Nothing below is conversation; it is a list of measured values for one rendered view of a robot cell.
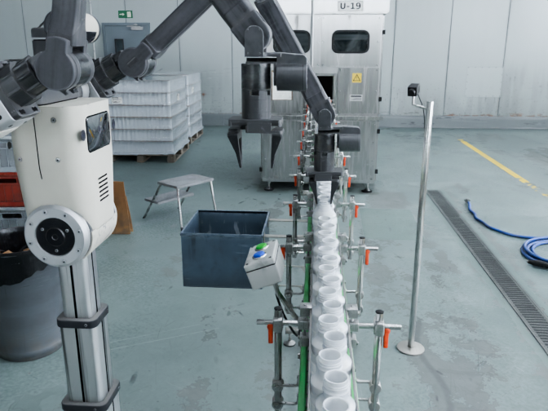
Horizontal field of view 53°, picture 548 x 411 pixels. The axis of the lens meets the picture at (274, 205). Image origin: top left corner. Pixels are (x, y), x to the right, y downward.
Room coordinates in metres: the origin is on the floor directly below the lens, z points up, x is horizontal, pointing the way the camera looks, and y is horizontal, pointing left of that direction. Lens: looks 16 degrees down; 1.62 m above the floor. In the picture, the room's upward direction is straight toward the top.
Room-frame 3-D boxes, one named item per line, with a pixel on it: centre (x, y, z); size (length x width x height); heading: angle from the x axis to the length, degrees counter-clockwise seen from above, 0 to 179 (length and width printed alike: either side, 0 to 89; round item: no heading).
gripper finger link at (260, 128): (1.08, 0.02, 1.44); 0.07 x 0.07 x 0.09; 86
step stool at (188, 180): (5.12, 0.92, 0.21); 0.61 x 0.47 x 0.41; 49
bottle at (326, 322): (0.87, -0.10, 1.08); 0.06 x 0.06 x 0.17
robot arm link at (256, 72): (1.08, 0.03, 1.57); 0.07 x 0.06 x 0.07; 86
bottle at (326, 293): (0.98, -0.11, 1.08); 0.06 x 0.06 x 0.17
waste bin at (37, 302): (2.75, 1.37, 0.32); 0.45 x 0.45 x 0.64
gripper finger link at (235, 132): (1.08, 0.05, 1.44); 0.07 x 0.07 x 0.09; 86
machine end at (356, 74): (6.89, -0.56, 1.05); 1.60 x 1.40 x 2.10; 176
